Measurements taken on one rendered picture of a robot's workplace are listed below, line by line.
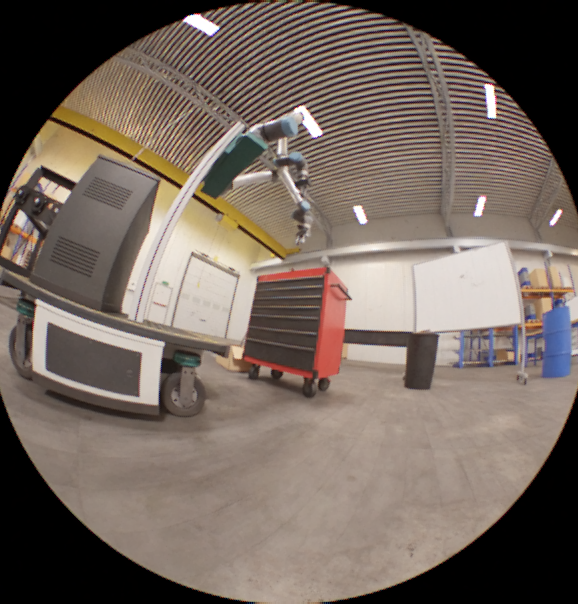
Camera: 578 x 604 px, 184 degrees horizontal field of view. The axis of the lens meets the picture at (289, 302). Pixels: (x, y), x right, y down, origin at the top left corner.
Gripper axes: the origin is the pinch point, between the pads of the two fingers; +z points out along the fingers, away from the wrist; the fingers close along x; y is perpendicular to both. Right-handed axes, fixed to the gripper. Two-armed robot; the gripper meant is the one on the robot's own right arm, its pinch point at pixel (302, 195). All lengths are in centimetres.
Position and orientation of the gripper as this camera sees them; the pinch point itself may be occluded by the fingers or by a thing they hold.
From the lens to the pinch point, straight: 148.4
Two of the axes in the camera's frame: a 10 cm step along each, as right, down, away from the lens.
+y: -6.1, 1.3, -7.8
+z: 0.0, 9.9, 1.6
